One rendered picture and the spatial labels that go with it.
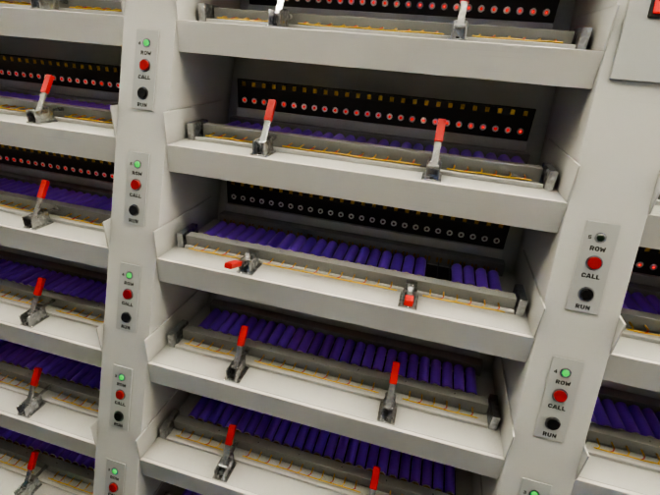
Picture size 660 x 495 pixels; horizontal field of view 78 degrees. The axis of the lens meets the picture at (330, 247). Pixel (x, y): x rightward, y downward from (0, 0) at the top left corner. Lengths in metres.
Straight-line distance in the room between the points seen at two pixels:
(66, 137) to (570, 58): 0.79
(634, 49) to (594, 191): 0.17
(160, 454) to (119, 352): 0.21
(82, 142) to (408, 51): 0.56
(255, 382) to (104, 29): 0.64
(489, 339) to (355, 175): 0.31
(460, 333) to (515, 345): 0.08
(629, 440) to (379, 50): 0.69
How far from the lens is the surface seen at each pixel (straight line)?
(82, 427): 1.00
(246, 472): 0.86
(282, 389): 0.73
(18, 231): 0.95
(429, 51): 0.63
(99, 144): 0.82
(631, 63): 0.66
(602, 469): 0.79
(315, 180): 0.62
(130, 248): 0.78
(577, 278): 0.64
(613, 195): 0.64
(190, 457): 0.89
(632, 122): 0.65
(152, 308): 0.78
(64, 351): 0.94
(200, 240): 0.75
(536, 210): 0.62
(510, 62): 0.64
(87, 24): 0.86
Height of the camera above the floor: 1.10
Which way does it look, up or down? 9 degrees down
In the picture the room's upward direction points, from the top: 9 degrees clockwise
